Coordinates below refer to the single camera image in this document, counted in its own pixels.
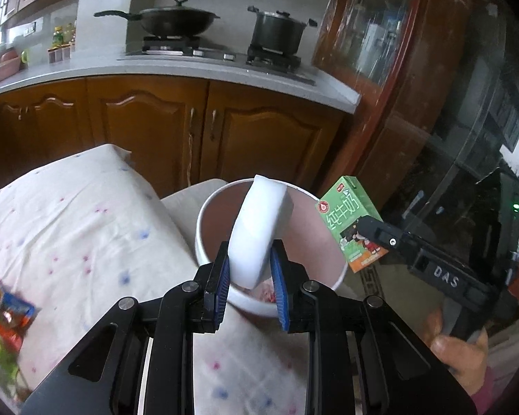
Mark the white foam block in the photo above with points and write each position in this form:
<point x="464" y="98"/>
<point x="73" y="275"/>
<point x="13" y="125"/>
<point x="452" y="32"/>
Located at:
<point x="259" y="224"/>

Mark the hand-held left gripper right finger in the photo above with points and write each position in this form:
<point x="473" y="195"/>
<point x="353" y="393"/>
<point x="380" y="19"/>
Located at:
<point x="280" y="286"/>

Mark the wall socket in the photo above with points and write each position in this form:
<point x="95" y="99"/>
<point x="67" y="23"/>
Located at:
<point x="30" y="28"/>

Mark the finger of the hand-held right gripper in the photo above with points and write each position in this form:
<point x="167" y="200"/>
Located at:
<point x="382" y="235"/>

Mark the pink basin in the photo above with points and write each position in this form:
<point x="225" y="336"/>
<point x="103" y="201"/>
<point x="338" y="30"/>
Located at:
<point x="6" y="69"/>

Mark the person's right forearm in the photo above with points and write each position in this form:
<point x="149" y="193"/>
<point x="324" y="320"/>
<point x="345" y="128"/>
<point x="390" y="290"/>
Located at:
<point x="486" y="391"/>

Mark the white dotted cloth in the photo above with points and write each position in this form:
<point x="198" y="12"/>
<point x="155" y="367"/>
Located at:
<point x="86" y="233"/>

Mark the white kitchen countertop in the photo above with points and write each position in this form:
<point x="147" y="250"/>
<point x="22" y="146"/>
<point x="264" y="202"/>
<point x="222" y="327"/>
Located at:
<point x="91" y="69"/>

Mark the green capped bottle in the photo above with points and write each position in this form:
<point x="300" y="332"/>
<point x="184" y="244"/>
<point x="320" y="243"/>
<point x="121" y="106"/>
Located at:
<point x="59" y="36"/>

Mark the person's right hand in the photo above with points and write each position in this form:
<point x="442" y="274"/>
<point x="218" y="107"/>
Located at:
<point x="458" y="354"/>

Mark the brown wooden lower cabinet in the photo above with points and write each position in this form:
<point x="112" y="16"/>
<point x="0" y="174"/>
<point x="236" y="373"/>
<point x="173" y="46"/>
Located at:
<point x="142" y="125"/>

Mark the white bucket with pink inside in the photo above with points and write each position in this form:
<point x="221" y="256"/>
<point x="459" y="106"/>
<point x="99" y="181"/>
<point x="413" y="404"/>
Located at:
<point x="313" y="246"/>

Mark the wooden glass display cabinet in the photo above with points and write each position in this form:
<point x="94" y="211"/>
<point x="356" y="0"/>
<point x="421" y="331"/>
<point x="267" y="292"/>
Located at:
<point x="372" y="52"/>

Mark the gas stove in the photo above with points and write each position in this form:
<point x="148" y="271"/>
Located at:
<point x="207" y="54"/>

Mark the green milk carton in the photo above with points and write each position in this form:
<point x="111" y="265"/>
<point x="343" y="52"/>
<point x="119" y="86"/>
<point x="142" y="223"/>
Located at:
<point x="345" y="214"/>

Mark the dark cooking pot with lid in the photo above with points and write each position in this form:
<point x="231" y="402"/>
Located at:
<point x="279" y="30"/>

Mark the dark glass door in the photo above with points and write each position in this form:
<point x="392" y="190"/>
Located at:
<point x="480" y="116"/>

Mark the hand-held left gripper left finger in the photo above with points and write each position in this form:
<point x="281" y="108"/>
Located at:
<point x="221" y="286"/>

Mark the red and blue snack wrapper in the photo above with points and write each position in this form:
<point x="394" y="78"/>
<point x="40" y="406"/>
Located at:
<point x="8" y="307"/>

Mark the black wok with lid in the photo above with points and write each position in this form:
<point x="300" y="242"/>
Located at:
<point x="173" y="19"/>

